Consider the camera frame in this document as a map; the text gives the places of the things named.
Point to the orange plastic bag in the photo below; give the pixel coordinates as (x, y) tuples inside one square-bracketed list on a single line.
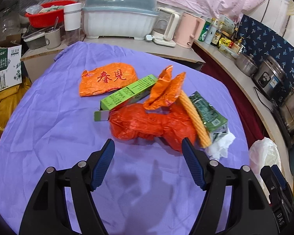
[(133, 121)]

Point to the small steel pot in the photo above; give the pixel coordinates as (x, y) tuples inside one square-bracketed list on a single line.
[(246, 64)]

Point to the steel rice cooker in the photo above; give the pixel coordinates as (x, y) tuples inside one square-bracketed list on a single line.
[(269, 77)]

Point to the navy floral cloth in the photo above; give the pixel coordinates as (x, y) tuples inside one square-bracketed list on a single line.
[(261, 41)]

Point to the white milk carton box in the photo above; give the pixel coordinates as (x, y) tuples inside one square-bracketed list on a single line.
[(10, 67)]

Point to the purple tablecloth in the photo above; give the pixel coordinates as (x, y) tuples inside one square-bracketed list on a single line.
[(148, 188)]

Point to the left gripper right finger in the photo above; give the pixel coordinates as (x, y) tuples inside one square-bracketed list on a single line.
[(249, 211)]

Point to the white tea box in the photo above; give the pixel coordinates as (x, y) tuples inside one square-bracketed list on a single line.
[(228, 24)]

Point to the soy sauce bottle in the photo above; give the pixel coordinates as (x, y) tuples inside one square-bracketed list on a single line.
[(217, 35)]

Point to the dish box with blue lid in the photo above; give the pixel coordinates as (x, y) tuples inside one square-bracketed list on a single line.
[(119, 18)]

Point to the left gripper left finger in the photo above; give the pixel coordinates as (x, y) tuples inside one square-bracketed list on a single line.
[(46, 211)]

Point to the orange wrapper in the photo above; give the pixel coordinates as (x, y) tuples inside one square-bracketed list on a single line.
[(166, 90)]

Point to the green cardboard box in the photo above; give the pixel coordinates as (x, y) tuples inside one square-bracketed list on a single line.
[(125, 96)]

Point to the white plastic cup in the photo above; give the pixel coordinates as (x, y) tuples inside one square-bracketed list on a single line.
[(72, 16)]

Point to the white tissue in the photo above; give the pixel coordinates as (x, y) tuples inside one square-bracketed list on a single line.
[(219, 149)]

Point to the white thermos bottle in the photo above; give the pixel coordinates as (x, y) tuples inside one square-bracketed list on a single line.
[(212, 30)]

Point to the red cabinet curtain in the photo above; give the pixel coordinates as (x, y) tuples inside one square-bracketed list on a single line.
[(252, 124)]

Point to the orange printed fruit bag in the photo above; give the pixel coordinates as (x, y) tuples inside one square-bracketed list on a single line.
[(110, 77)]

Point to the white lined trash bin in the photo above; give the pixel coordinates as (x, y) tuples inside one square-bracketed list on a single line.
[(263, 152)]

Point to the green white milk carton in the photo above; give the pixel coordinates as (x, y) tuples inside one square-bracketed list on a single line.
[(215, 123)]

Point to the red plastic basin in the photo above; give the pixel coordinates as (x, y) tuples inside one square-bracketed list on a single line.
[(47, 19)]

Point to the white glass kettle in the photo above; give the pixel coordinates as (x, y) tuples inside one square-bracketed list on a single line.
[(164, 28)]

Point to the pink electric kettle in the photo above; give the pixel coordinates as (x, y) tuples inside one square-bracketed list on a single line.
[(189, 29)]

